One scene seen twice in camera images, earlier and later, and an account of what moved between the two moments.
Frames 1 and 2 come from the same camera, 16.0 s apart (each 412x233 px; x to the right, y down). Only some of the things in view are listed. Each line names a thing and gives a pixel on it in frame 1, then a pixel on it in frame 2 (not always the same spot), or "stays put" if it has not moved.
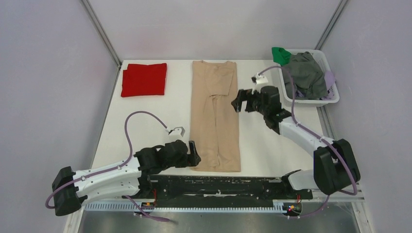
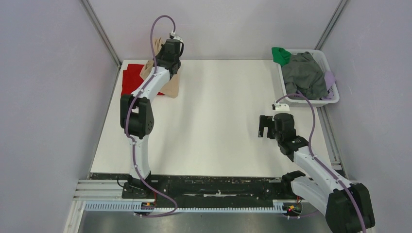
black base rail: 219,188 stays put
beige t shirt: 214,120 → 171,88
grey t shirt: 309,78 stays put
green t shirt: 281,56 stays put
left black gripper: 193,158 → 161,51
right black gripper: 245,95 → 266,121
